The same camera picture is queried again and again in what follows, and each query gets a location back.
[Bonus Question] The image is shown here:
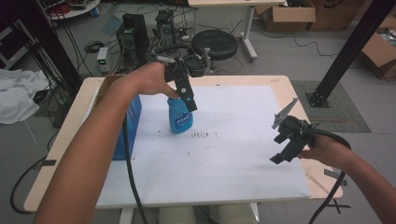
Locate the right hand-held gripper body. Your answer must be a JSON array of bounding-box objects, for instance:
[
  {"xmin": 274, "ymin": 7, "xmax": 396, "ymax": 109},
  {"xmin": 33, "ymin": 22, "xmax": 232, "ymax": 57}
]
[{"xmin": 271, "ymin": 97, "xmax": 317, "ymax": 156}]

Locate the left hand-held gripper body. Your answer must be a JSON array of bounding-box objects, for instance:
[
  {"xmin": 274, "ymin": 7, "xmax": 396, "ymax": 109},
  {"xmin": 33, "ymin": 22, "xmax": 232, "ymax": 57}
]
[{"xmin": 146, "ymin": 51, "xmax": 207, "ymax": 83}]

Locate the blue spray bottle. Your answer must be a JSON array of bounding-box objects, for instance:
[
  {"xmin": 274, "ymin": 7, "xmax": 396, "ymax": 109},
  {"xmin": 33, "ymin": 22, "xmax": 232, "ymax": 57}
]
[{"xmin": 166, "ymin": 96, "xmax": 194, "ymax": 135}]

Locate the person's left hand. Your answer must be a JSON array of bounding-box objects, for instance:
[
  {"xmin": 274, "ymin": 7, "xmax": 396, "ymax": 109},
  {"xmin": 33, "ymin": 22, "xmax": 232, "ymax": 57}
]
[{"xmin": 123, "ymin": 62, "xmax": 180, "ymax": 100}]

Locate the person's right hand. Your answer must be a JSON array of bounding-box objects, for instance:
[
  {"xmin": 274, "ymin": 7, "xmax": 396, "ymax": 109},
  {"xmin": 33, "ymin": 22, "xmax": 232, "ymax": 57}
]
[{"xmin": 297, "ymin": 133, "xmax": 353, "ymax": 171}]

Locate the black round stool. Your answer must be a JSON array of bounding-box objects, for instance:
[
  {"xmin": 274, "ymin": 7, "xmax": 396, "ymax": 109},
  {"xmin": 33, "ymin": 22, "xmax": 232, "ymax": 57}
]
[{"xmin": 191, "ymin": 29, "xmax": 239, "ymax": 62}]

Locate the black computer case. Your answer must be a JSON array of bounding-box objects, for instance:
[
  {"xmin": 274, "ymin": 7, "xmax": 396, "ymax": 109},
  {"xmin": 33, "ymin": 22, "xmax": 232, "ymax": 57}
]
[{"xmin": 154, "ymin": 8, "xmax": 176, "ymax": 49}]

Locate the grey floor mat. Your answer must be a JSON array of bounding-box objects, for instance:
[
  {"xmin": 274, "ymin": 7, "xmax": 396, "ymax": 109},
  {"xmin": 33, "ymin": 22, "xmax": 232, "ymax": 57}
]
[{"xmin": 290, "ymin": 79, "xmax": 372, "ymax": 134}]

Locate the black equipment tower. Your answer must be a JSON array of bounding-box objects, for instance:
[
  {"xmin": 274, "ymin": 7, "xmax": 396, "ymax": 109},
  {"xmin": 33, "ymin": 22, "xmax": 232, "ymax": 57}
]
[{"xmin": 116, "ymin": 13, "xmax": 150, "ymax": 64}]

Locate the blue box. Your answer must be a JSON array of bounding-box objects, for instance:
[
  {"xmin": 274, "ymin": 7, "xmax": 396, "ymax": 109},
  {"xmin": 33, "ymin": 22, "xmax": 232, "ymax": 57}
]
[{"xmin": 112, "ymin": 94, "xmax": 143, "ymax": 161}]

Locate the white paper sheet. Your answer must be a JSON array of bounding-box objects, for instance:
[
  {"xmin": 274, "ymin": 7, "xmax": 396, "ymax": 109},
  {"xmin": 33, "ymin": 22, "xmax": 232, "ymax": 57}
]
[{"xmin": 95, "ymin": 84, "xmax": 312, "ymax": 209}]

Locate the black tape cross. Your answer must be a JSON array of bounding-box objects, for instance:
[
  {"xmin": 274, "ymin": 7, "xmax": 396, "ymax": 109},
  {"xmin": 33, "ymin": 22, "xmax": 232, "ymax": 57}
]
[{"xmin": 323, "ymin": 198, "xmax": 352, "ymax": 216}]

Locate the brown cardboard box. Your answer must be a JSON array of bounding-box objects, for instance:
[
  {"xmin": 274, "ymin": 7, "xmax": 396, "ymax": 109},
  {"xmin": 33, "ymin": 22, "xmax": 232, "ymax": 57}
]
[{"xmin": 92, "ymin": 74, "xmax": 126, "ymax": 108}]

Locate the white-legged wooden table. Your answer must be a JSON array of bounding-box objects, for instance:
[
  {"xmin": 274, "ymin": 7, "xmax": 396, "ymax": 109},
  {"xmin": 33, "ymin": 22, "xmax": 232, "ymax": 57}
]
[{"xmin": 187, "ymin": 0, "xmax": 288, "ymax": 63}]

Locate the grey power supply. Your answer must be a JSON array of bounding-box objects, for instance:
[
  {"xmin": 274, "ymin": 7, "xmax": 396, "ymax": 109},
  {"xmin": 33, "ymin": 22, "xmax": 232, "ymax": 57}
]
[{"xmin": 96, "ymin": 46, "xmax": 109, "ymax": 75}]

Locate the open cardboard box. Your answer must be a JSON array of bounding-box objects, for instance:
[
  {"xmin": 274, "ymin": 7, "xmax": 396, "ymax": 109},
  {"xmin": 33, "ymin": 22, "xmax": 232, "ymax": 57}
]
[{"xmin": 255, "ymin": 0, "xmax": 317, "ymax": 33}]

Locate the cardboard box with contents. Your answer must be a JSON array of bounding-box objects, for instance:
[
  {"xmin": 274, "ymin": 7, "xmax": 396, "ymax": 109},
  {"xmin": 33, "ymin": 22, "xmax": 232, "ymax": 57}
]
[{"xmin": 360, "ymin": 15, "xmax": 396, "ymax": 80}]

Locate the round white table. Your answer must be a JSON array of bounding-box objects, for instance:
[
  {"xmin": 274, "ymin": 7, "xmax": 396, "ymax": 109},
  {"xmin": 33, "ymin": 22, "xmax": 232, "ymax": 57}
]
[{"xmin": 36, "ymin": 0, "xmax": 102, "ymax": 21}]

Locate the large cardboard box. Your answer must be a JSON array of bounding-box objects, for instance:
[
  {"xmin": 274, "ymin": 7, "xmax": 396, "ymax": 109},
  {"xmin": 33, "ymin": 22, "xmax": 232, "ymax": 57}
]
[{"xmin": 306, "ymin": 0, "xmax": 368, "ymax": 32}]

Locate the white cloth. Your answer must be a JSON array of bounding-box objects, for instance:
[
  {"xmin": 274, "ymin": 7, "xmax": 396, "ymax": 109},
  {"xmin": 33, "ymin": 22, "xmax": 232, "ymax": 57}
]
[{"xmin": 0, "ymin": 67, "xmax": 51, "ymax": 126}]

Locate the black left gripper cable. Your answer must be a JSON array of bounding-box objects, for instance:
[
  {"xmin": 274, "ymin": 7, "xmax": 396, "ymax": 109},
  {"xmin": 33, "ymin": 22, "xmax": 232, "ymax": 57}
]
[{"xmin": 121, "ymin": 114, "xmax": 149, "ymax": 224}]

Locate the black metal post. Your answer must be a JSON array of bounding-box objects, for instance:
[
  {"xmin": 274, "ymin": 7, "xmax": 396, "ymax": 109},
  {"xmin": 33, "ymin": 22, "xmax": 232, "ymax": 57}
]
[
  {"xmin": 17, "ymin": 0, "xmax": 84, "ymax": 91},
  {"xmin": 305, "ymin": 0, "xmax": 396, "ymax": 109}
]

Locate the black floor cable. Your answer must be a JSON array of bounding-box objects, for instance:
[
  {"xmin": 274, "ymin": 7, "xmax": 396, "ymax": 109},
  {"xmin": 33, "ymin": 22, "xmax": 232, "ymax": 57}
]
[{"xmin": 8, "ymin": 154, "xmax": 49, "ymax": 216}]

